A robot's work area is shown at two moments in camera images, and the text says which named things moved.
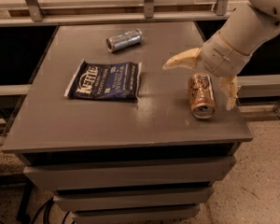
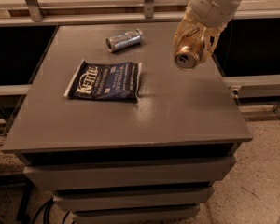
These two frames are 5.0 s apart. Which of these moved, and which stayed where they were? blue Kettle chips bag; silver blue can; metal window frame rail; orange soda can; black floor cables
Moved: orange soda can
Stayed: metal window frame rail; black floor cables; blue Kettle chips bag; silver blue can
